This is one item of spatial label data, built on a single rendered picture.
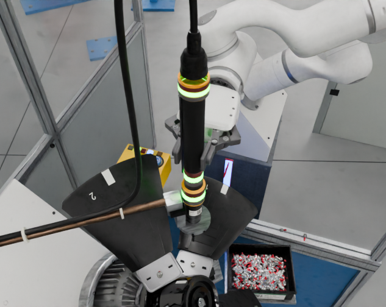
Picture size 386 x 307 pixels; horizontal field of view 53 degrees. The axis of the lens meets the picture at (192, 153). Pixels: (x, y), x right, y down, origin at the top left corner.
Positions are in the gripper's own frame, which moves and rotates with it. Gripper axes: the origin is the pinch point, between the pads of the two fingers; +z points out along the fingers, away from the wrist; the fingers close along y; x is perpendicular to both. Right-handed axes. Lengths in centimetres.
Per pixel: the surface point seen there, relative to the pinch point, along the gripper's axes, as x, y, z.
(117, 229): -26.1, 15.7, 4.3
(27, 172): -61, 70, -23
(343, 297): -107, -52, -33
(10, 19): -12, 70, -42
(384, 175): -161, -86, -152
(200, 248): -41.2, -0.5, -4.3
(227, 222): -42.1, -5.0, -14.2
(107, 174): -17.8, 20.3, -3.2
